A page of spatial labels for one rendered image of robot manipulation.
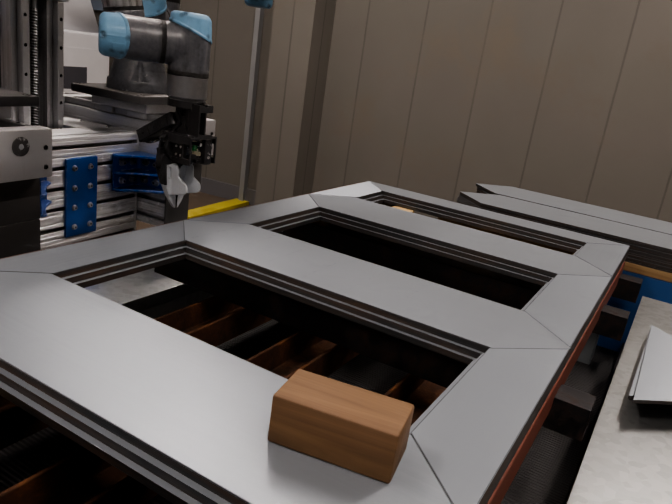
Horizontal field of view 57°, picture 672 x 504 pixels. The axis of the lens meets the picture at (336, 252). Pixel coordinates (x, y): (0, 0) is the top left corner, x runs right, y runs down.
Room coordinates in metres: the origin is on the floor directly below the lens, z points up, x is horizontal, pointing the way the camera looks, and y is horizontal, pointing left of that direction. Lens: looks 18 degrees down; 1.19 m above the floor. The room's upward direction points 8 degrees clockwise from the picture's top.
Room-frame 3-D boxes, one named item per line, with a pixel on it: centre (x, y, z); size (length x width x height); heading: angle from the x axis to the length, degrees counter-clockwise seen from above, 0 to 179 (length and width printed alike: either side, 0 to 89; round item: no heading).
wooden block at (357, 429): (0.50, -0.03, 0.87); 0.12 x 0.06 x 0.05; 72
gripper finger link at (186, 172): (1.19, 0.31, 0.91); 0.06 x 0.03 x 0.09; 61
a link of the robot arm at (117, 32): (1.15, 0.42, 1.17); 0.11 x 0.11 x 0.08; 24
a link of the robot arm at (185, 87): (1.18, 0.32, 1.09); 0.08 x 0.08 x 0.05
